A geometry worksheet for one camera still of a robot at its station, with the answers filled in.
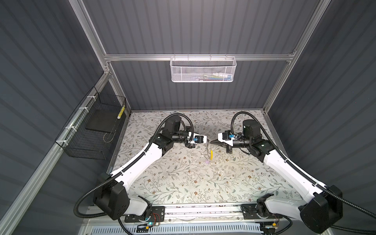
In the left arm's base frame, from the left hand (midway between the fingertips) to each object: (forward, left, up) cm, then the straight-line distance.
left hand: (205, 133), depth 73 cm
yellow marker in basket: (+20, +46, -1) cm, 50 cm away
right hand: (-4, -4, -1) cm, 6 cm away
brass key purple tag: (-3, -3, -27) cm, 27 cm away
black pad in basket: (+9, +52, +2) cm, 52 cm away
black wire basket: (+4, +58, -1) cm, 58 cm away
